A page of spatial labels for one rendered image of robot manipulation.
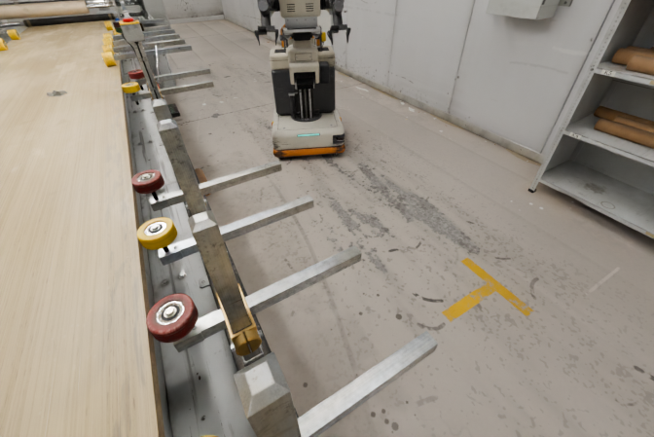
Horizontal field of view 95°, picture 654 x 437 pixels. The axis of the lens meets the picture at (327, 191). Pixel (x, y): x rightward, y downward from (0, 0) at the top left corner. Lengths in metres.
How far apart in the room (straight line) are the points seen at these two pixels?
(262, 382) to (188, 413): 0.60
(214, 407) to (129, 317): 0.30
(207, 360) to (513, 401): 1.20
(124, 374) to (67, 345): 0.13
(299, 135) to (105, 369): 2.16
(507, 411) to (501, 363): 0.18
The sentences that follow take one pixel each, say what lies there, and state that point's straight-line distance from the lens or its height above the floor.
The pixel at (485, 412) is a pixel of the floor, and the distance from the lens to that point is 1.57.
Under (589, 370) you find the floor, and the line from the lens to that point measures 1.86.
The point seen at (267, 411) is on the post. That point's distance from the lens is 0.29.
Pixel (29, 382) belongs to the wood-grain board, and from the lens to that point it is 0.71.
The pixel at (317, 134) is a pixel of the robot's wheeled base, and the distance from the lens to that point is 2.55.
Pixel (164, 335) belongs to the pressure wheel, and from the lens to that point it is 0.63.
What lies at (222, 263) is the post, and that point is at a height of 1.03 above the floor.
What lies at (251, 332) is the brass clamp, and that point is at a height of 0.84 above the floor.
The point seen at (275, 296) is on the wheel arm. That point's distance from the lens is 0.70.
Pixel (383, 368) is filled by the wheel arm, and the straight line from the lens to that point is 0.63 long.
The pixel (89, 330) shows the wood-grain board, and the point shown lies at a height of 0.90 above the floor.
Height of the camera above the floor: 1.40
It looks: 38 degrees down
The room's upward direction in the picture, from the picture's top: 1 degrees counter-clockwise
